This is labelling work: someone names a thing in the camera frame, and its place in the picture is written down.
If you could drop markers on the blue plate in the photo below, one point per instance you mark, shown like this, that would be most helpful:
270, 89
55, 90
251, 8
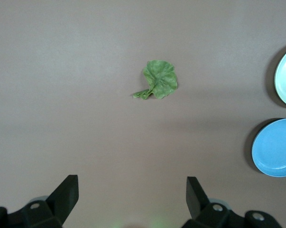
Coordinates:
278, 147

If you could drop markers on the green lettuce leaf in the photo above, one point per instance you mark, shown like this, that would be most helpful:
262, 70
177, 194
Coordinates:
163, 80

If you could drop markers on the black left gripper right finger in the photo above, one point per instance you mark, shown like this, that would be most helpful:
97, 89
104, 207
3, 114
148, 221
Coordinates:
197, 202

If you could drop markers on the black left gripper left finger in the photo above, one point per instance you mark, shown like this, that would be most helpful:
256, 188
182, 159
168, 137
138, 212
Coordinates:
62, 199

